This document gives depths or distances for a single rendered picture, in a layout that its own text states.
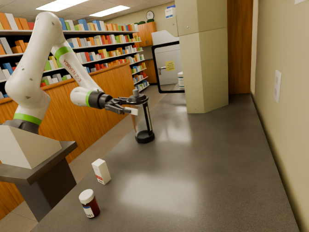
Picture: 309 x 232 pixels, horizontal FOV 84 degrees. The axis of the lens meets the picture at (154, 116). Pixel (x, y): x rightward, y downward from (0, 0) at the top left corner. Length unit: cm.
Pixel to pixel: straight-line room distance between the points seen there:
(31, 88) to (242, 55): 129
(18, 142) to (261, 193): 98
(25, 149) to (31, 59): 43
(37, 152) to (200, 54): 100
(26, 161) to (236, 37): 144
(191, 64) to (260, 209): 78
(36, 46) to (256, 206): 111
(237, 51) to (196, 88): 46
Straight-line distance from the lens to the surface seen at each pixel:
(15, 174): 109
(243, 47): 142
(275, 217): 59
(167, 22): 109
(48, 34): 114
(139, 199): 62
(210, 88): 113
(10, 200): 262
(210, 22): 110
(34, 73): 102
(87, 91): 98
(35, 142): 104
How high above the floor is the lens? 138
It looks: 22 degrees down
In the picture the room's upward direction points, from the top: 11 degrees counter-clockwise
